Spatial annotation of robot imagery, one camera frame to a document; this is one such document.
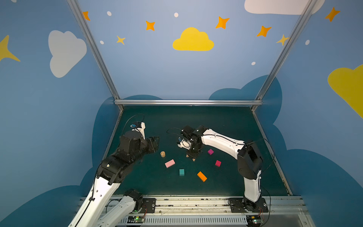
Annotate controller board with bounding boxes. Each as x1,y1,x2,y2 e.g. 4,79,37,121
246,216,262,227
126,216,145,225

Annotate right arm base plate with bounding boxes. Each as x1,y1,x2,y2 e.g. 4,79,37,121
228,197,268,213

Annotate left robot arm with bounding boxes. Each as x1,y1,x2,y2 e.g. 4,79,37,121
69,130,160,227

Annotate back aluminium frame bar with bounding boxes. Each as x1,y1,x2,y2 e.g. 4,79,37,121
114,99,262,106

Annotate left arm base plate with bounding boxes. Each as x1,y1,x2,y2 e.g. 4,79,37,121
139,198,156,214

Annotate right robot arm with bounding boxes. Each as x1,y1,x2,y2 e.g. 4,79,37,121
178,125,268,213

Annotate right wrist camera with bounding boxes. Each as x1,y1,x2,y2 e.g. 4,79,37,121
177,125,194,149

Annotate magenta cube lower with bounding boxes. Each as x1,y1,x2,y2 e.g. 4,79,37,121
215,160,221,167

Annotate right controller board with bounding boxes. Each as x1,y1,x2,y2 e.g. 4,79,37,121
246,216,262,227

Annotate left controller board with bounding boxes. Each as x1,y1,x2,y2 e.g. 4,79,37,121
126,216,145,225

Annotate right aluminium frame post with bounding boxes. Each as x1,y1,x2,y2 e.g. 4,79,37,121
251,0,318,113

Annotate aluminium frame post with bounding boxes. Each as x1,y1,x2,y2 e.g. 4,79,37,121
67,0,120,100
251,0,318,113

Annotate orange rectangular block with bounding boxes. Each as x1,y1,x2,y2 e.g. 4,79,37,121
197,171,207,182

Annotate aluminium front rail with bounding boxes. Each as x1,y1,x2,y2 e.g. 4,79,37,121
69,195,315,227

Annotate pink rectangular block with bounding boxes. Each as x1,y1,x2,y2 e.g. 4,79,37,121
165,159,175,168

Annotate left aluminium frame post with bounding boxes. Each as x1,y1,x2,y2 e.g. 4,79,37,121
67,0,120,100

